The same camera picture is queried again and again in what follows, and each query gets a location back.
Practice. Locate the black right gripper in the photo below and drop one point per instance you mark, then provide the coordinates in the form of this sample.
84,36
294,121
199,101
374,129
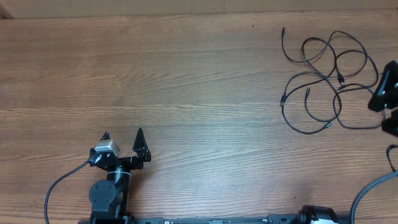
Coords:
387,84

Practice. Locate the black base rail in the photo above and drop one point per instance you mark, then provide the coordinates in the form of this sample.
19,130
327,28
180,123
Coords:
270,219

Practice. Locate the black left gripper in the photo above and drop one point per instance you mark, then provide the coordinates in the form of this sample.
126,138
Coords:
142,154

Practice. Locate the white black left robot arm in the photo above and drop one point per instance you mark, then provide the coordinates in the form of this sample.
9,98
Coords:
109,197

